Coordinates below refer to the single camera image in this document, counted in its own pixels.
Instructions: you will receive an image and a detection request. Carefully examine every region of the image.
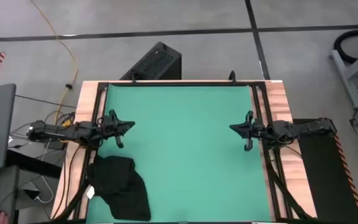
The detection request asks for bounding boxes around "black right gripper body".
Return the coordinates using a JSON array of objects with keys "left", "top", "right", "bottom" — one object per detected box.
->
[{"left": 244, "top": 110, "right": 272, "bottom": 152}]

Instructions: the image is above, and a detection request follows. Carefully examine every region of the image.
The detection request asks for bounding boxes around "black towel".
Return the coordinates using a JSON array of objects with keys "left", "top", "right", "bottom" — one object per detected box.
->
[{"left": 86, "top": 154, "right": 152, "bottom": 222}]

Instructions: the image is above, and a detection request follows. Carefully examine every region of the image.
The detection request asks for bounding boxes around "grey desk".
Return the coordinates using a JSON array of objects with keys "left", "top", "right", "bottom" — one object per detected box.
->
[{"left": 0, "top": 148, "right": 62, "bottom": 224}]

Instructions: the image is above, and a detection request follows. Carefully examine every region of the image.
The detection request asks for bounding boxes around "grey power adapter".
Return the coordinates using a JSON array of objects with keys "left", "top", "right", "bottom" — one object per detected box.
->
[{"left": 21, "top": 185, "right": 42, "bottom": 202}]

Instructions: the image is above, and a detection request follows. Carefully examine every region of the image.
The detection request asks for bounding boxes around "black metal table frame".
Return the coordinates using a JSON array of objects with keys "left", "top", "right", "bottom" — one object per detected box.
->
[{"left": 52, "top": 79, "right": 318, "bottom": 224}]

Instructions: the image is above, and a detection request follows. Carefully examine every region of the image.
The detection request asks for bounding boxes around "large black orange-striped floor mat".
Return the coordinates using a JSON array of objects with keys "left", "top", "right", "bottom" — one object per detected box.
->
[{"left": 292, "top": 118, "right": 358, "bottom": 224}]

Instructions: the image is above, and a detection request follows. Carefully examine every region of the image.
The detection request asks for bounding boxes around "white charging cable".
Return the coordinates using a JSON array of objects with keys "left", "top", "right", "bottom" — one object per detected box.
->
[{"left": 37, "top": 175, "right": 55, "bottom": 205}]

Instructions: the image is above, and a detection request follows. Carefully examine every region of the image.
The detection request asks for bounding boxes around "green table mat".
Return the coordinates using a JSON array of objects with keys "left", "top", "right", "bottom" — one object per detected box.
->
[{"left": 85, "top": 83, "right": 273, "bottom": 223}]

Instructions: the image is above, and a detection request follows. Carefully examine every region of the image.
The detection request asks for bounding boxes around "yellow cable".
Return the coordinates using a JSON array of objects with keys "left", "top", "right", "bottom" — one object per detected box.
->
[{"left": 29, "top": 0, "right": 79, "bottom": 128}]

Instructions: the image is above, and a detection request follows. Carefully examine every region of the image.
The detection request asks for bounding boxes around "black hose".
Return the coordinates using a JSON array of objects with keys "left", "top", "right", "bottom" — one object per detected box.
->
[{"left": 334, "top": 29, "right": 358, "bottom": 65}]

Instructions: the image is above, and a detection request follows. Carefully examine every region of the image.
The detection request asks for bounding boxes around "black computer tower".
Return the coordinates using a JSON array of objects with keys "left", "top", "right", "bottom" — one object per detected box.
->
[{"left": 119, "top": 41, "right": 183, "bottom": 81}]

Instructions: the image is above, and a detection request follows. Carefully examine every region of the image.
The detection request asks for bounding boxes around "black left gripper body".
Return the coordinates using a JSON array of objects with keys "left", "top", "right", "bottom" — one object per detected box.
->
[{"left": 97, "top": 109, "right": 126, "bottom": 149}]

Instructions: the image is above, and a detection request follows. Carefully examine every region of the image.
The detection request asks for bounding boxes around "grey metal stand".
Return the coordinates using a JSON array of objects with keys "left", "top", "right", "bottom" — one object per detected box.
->
[{"left": 329, "top": 43, "right": 358, "bottom": 110}]

